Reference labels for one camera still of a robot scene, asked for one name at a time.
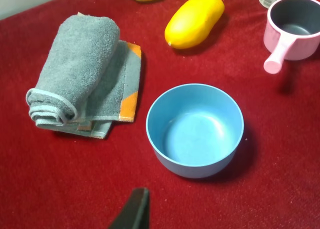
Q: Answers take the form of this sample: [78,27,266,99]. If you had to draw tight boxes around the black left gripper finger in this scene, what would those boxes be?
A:
[108,187,150,229]

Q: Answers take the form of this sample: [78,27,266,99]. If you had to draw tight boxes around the blue plastic bowl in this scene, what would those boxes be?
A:
[145,83,245,179]

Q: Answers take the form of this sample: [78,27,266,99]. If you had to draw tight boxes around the grey rolled towel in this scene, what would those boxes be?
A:
[26,13,142,139]

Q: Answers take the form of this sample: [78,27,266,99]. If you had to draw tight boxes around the yellow mango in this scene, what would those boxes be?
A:
[164,0,225,49]

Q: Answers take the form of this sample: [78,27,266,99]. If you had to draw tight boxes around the pink small saucepan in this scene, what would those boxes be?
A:
[263,0,320,74]

